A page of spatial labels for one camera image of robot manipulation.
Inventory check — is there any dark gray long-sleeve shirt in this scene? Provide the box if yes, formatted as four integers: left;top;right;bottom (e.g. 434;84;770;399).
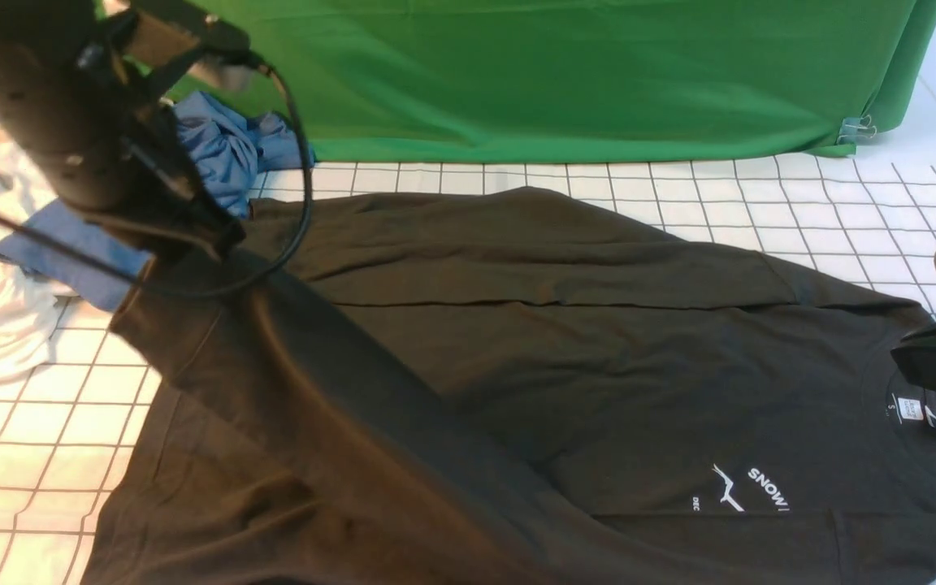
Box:
82;188;936;584

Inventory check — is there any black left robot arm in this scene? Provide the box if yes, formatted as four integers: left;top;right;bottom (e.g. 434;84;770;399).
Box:
0;1;250;257

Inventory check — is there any metal binder clip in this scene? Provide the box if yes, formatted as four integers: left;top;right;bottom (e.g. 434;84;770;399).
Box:
835;115;879;145

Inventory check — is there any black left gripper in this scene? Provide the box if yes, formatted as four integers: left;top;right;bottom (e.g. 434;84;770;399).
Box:
86;105;245;260

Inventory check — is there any blue shirt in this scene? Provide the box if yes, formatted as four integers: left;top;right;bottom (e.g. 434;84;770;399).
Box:
0;90;302;312

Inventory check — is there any green backdrop cloth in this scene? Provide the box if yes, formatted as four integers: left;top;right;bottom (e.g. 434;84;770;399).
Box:
201;1;936;163

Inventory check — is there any white grid tablecloth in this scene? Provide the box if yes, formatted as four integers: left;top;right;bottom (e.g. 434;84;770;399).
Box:
0;154;936;584

